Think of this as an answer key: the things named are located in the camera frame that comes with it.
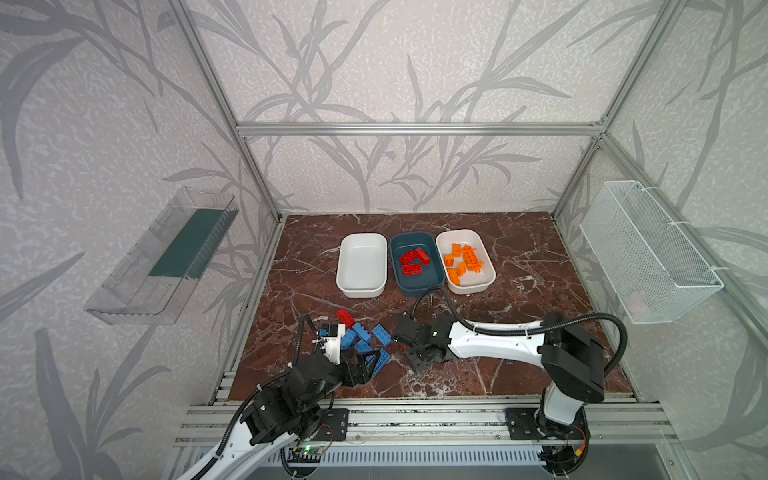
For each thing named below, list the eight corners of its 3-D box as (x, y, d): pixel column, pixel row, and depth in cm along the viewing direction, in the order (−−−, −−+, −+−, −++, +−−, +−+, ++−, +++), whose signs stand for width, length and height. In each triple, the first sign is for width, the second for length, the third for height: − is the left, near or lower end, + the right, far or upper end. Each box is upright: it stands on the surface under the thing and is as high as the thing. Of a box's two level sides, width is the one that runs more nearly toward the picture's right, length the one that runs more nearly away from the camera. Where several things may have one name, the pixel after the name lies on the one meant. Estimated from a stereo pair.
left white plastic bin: (335, 299, 99) (332, 289, 94) (344, 244, 114) (342, 233, 109) (386, 299, 99) (385, 289, 94) (388, 244, 114) (388, 233, 109)
